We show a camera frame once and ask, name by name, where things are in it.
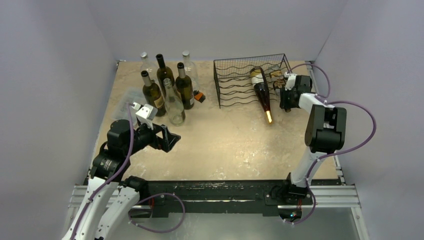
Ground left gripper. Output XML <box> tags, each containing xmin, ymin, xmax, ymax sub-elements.
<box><xmin>124</xmin><ymin>118</ymin><xmax>180</xmax><ymax>156</ymax></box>

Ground clear slim bottle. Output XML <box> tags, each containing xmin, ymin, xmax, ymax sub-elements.
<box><xmin>163</xmin><ymin>78</ymin><xmax>186</xmax><ymax>126</ymax></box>

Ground green bottle silver cap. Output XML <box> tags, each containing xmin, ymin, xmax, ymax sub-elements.
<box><xmin>141</xmin><ymin>70</ymin><xmax>166</xmax><ymax>117</ymax></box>

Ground dark green wine bottle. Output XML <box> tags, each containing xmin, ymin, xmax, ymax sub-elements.
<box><xmin>155</xmin><ymin>53</ymin><xmax>180</xmax><ymax>97</ymax></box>

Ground clear glass bottle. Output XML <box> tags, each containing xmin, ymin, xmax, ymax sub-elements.
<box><xmin>182</xmin><ymin>50</ymin><xmax>200</xmax><ymax>91</ymax></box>
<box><xmin>140</xmin><ymin>52</ymin><xmax>159</xmax><ymax>84</ymax></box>

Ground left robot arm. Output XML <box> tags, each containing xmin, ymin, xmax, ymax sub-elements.
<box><xmin>63</xmin><ymin>119</ymin><xmax>181</xmax><ymax>240</ymax></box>

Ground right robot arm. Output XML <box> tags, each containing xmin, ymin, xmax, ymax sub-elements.
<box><xmin>280</xmin><ymin>72</ymin><xmax>347</xmax><ymax>204</ymax></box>

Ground red bottle gold cap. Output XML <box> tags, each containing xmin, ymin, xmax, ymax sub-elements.
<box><xmin>250</xmin><ymin>66</ymin><xmax>273</xmax><ymax>124</ymax></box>

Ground orange hex key set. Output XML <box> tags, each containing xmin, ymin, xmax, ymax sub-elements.
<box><xmin>193</xmin><ymin>90</ymin><xmax>206</xmax><ymax>103</ymax></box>

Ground clear plastic organizer box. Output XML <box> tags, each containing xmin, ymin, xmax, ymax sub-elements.
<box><xmin>111</xmin><ymin>87</ymin><xmax>147</xmax><ymax>121</ymax></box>

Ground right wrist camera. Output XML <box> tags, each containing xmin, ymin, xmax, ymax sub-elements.
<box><xmin>284</xmin><ymin>72</ymin><xmax>298</xmax><ymax>91</ymax></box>

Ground black wire wine rack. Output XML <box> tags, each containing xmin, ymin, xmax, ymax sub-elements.
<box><xmin>213</xmin><ymin>53</ymin><xmax>291</xmax><ymax>108</ymax></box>

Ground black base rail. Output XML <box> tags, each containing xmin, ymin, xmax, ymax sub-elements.
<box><xmin>82</xmin><ymin>179</ymin><xmax>342</xmax><ymax>220</ymax></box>

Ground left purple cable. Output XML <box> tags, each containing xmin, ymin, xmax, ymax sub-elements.
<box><xmin>69</xmin><ymin>102</ymin><xmax>186</xmax><ymax>240</ymax></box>

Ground purple cable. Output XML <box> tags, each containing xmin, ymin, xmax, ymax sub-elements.
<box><xmin>69</xmin><ymin>102</ymin><xmax>186</xmax><ymax>240</ymax></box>
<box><xmin>281</xmin><ymin>62</ymin><xmax>378</xmax><ymax>226</ymax></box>

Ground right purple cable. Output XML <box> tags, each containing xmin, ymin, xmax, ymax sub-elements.
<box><xmin>281</xmin><ymin>62</ymin><xmax>378</xmax><ymax>226</ymax></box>

